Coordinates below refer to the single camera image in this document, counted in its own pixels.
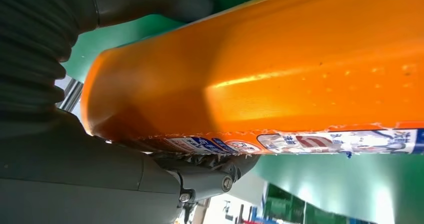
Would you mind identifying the steel table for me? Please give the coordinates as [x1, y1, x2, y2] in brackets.
[56, 78, 84, 113]

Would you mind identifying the green plastic crate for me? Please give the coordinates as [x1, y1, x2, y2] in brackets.
[304, 202, 349, 224]
[263, 182, 306, 224]

